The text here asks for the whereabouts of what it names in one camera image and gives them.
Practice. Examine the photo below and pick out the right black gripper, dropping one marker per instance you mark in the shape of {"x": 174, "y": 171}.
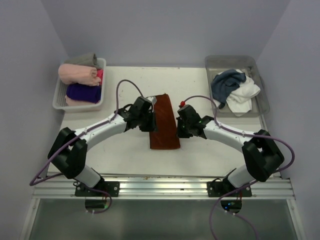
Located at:
{"x": 180, "y": 134}

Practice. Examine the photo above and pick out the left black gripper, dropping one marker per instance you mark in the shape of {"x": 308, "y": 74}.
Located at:
{"x": 151, "y": 126}

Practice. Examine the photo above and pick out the brown rust towel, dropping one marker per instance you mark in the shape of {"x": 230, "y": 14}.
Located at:
{"x": 165, "y": 138}

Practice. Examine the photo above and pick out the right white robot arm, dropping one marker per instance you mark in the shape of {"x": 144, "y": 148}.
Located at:
{"x": 261, "y": 155}

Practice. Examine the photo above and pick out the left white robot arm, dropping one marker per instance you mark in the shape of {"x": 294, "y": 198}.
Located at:
{"x": 69, "y": 151}

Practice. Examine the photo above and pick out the blue grey towel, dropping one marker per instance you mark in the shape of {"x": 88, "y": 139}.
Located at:
{"x": 224, "y": 83}

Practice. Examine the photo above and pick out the white crumpled towel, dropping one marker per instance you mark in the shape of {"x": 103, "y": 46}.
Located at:
{"x": 240, "y": 100}

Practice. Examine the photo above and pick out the hot pink rolled towel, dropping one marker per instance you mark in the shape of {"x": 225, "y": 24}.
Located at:
{"x": 100, "y": 73}

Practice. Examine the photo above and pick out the clear plastic bin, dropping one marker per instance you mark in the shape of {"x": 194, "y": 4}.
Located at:
{"x": 215, "y": 64}

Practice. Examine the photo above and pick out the purple rolled towel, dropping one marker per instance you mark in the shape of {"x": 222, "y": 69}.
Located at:
{"x": 85, "y": 93}

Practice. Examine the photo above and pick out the pale pink lower towel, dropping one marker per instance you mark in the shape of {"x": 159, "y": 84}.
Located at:
{"x": 75, "y": 103}

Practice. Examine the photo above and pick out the grey rolled towel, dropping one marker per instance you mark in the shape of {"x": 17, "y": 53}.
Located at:
{"x": 88, "y": 59}

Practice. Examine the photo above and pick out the light pink rolled towel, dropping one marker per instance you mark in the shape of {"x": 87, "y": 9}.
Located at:
{"x": 78, "y": 74}

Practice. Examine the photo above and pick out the white plastic basket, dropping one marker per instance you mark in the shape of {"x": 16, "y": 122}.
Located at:
{"x": 59, "y": 102}

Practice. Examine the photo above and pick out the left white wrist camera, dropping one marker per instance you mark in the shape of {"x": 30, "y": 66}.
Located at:
{"x": 152, "y": 99}

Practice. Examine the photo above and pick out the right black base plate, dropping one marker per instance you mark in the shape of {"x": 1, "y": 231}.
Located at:
{"x": 219, "y": 187}

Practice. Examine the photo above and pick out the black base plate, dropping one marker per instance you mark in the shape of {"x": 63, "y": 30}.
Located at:
{"x": 219, "y": 187}
{"x": 111, "y": 187}

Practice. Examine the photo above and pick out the aluminium mounting rail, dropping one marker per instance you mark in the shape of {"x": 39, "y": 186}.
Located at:
{"x": 163, "y": 188}

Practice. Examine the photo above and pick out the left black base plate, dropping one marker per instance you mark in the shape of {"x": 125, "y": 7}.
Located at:
{"x": 111, "y": 187}

